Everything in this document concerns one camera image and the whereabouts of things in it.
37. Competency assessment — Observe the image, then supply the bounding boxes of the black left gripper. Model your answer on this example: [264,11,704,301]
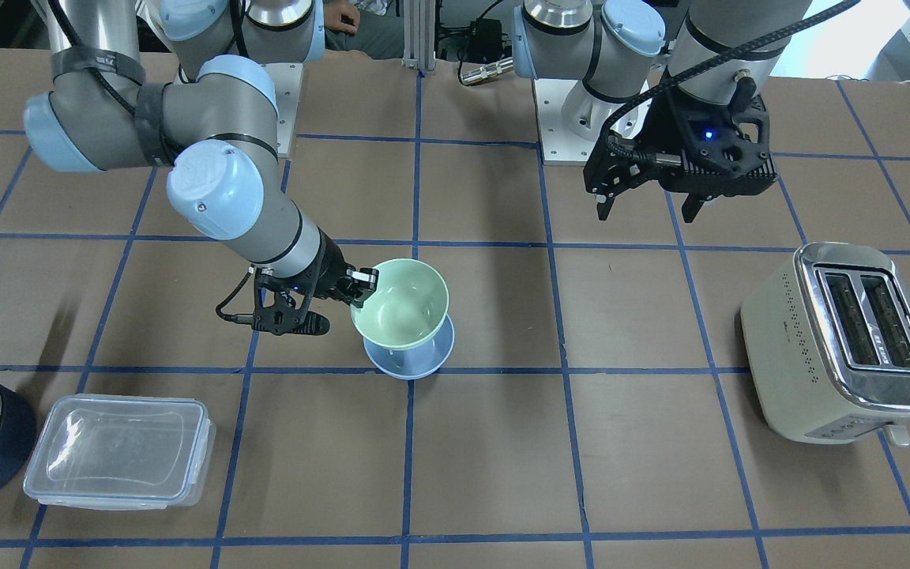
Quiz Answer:
[584,76,779,224]

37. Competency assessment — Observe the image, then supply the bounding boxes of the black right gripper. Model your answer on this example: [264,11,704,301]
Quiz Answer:
[252,233,379,334]

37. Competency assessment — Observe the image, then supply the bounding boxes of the green bowl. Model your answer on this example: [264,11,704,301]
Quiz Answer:
[351,258,450,350]

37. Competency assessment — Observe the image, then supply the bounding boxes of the blue bowl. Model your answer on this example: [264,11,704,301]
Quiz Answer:
[363,315,455,381]

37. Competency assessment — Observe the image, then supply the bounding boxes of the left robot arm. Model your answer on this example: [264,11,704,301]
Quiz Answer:
[512,1,809,223]

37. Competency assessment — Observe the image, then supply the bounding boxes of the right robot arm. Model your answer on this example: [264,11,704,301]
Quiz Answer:
[23,1,377,336]

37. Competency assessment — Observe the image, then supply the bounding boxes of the person hand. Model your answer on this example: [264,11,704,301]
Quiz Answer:
[322,0,361,36]

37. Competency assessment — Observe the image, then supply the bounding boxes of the silver metal cylinder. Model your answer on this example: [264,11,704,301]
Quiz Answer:
[457,57,515,87]

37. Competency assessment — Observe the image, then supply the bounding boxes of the black power adapter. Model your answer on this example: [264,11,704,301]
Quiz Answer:
[464,17,503,62]

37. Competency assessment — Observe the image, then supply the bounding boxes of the cream toaster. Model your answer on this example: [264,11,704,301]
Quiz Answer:
[739,242,910,447]

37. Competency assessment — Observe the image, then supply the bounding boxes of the clear plastic lidded container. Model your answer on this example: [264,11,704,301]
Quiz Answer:
[23,394,216,511]

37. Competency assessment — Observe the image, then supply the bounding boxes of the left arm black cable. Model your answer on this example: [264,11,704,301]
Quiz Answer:
[601,0,863,163]

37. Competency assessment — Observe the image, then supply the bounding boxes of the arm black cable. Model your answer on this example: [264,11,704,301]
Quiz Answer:
[48,0,258,325]
[601,0,863,163]

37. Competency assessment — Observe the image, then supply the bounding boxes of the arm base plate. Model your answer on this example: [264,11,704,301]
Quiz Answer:
[262,62,304,160]
[533,78,622,166]

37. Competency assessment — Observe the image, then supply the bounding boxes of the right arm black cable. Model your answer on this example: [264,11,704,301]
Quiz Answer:
[48,0,258,325]

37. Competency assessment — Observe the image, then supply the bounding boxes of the aluminium frame post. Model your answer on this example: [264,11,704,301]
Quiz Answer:
[401,0,436,77]

